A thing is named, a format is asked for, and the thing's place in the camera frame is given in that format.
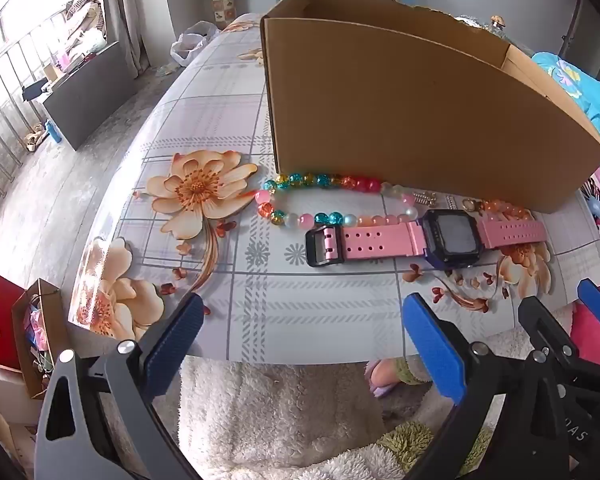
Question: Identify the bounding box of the pink strap digital watch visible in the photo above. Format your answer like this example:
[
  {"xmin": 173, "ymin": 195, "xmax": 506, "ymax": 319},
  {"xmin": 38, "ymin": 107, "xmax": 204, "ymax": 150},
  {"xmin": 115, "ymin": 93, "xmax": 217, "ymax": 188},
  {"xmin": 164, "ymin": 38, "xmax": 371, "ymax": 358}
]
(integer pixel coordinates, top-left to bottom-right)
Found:
[{"xmin": 305, "ymin": 208, "xmax": 548, "ymax": 267}]

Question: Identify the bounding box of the white balcony railing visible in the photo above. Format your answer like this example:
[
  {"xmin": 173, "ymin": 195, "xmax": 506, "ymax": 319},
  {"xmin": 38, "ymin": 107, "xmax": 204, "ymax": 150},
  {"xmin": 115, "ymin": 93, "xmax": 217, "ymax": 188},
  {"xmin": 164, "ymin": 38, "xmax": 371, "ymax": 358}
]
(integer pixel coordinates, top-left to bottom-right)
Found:
[{"xmin": 0, "ymin": 7, "xmax": 106, "ymax": 196}]

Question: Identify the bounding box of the brown paper bag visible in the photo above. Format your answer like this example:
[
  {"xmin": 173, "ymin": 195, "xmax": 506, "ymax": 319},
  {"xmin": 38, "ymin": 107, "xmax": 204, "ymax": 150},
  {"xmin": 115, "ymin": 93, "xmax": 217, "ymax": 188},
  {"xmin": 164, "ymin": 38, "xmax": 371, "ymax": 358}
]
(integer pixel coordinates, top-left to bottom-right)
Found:
[{"xmin": 11, "ymin": 278, "xmax": 68, "ymax": 401}]

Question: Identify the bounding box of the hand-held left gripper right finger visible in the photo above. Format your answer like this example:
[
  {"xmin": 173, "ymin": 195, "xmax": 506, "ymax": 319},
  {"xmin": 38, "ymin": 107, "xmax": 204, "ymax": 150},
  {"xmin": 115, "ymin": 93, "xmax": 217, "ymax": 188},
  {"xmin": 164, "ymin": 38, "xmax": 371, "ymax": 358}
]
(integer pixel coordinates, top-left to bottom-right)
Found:
[{"xmin": 403, "ymin": 292, "xmax": 542, "ymax": 480}]

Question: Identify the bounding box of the purple slipper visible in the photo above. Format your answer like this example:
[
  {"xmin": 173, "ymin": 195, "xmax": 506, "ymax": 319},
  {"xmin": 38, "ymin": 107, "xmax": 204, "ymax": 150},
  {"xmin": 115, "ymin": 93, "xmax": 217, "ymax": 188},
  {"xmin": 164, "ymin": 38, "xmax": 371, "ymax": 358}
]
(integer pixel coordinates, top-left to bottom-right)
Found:
[{"xmin": 364, "ymin": 359, "xmax": 406, "ymax": 401}]

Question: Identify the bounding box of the turquoise striped garment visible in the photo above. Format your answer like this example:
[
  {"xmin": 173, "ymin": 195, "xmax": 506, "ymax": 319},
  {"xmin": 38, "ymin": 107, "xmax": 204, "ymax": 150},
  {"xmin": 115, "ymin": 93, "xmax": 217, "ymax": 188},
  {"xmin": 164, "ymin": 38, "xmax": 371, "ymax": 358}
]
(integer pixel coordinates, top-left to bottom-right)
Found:
[{"xmin": 531, "ymin": 51, "xmax": 600, "ymax": 191}]

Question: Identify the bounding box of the grey cabinet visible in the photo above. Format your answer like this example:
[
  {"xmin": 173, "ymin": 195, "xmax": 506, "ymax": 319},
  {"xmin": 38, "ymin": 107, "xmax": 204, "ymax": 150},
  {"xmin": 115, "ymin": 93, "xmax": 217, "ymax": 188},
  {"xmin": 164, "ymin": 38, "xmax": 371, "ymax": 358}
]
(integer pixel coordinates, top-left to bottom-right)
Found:
[{"xmin": 41, "ymin": 40, "xmax": 136, "ymax": 151}]

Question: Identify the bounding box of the white plastic bag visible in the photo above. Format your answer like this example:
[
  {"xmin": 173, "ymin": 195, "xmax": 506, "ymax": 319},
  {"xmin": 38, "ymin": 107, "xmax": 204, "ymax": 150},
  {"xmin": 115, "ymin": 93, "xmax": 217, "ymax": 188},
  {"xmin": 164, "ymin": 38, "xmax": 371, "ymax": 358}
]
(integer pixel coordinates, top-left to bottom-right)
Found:
[{"xmin": 170, "ymin": 21, "xmax": 220, "ymax": 67}]

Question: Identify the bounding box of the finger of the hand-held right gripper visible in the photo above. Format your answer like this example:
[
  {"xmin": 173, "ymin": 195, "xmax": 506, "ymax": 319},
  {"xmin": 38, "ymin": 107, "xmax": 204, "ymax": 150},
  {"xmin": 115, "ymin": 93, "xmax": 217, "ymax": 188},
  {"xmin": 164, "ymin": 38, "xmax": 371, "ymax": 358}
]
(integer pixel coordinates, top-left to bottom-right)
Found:
[
  {"xmin": 576, "ymin": 278, "xmax": 600, "ymax": 353},
  {"xmin": 518, "ymin": 296, "xmax": 582, "ymax": 367}
]

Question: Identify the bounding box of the white fluffy robe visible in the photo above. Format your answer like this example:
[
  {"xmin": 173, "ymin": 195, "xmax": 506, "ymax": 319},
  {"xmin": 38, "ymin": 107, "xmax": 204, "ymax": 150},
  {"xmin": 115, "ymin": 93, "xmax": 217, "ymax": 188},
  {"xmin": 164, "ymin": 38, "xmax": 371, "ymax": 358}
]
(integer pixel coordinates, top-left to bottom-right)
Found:
[{"xmin": 177, "ymin": 325, "xmax": 531, "ymax": 480}]

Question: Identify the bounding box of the floral plaid tablecloth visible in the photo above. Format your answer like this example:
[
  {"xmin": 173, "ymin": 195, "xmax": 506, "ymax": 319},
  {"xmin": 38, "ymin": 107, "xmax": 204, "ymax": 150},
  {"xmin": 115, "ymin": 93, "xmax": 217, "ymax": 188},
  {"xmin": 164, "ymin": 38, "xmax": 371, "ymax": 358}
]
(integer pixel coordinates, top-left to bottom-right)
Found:
[{"xmin": 67, "ymin": 12, "xmax": 600, "ymax": 366}]

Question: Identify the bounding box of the dark wooden stick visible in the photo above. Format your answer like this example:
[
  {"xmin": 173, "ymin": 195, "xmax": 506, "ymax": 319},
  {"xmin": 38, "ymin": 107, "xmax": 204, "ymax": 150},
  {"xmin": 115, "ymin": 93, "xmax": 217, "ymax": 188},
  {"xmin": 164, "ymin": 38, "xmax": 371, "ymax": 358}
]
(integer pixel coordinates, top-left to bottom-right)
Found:
[{"xmin": 560, "ymin": 0, "xmax": 583, "ymax": 56}]

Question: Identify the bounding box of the grey curtain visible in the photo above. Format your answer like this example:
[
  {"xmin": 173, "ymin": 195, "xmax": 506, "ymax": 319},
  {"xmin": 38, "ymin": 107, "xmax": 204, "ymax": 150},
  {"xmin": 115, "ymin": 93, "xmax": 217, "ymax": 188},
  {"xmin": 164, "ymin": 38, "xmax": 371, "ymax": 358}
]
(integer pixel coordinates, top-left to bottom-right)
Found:
[{"xmin": 102, "ymin": 0, "xmax": 153, "ymax": 78}]

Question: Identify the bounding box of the red paper bag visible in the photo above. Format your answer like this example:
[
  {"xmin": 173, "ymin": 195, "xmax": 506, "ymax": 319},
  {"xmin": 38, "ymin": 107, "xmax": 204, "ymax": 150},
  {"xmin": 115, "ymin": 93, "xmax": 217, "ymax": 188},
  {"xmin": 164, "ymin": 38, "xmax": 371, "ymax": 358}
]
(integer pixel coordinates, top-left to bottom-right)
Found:
[{"xmin": 0, "ymin": 271, "xmax": 23, "ymax": 371}]

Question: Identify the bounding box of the green fluffy cloth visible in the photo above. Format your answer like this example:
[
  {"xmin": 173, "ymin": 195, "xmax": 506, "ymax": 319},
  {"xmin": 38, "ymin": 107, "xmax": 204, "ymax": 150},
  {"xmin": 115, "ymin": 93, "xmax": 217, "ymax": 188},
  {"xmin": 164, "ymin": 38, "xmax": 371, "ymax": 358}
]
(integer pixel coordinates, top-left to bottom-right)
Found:
[
  {"xmin": 394, "ymin": 356, "xmax": 433, "ymax": 387},
  {"xmin": 377, "ymin": 420, "xmax": 493, "ymax": 478}
]

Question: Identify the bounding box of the brown cardboard box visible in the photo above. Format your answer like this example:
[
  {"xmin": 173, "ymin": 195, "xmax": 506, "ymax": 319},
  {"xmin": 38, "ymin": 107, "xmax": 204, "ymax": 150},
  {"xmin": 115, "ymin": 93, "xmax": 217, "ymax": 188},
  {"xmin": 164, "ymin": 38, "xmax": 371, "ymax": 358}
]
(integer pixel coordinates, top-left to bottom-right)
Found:
[{"xmin": 260, "ymin": 0, "xmax": 600, "ymax": 215}]

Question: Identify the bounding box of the orange pink bead bracelet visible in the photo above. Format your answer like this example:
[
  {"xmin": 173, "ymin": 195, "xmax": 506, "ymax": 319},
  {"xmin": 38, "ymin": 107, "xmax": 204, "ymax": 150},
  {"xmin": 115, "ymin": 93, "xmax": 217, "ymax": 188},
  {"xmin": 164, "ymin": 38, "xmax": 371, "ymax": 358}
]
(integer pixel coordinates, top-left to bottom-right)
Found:
[{"xmin": 477, "ymin": 199, "xmax": 536, "ymax": 221}]

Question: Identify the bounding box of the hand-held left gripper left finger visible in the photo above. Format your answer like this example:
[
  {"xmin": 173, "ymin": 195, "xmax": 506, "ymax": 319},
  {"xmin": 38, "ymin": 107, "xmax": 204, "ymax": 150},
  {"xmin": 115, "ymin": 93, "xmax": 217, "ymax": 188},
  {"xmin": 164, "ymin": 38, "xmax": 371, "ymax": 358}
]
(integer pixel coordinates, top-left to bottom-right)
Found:
[{"xmin": 34, "ymin": 291, "xmax": 206, "ymax": 480}]

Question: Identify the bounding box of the multicoloured glass bead bracelet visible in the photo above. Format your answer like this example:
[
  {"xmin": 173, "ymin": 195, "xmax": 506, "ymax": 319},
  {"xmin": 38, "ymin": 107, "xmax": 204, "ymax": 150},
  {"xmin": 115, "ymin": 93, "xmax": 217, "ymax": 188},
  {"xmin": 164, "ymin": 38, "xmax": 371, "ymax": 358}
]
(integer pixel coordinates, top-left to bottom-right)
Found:
[{"xmin": 256, "ymin": 172, "xmax": 421, "ymax": 231}]

